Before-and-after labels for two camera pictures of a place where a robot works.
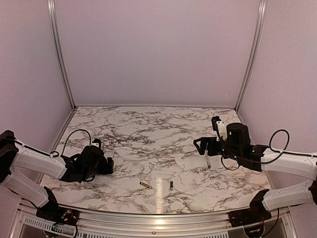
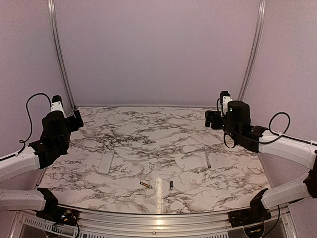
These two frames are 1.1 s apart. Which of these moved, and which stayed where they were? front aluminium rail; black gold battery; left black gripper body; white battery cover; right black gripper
Moved: left black gripper body; right black gripper
Stayed: front aluminium rail; black gold battery; white battery cover
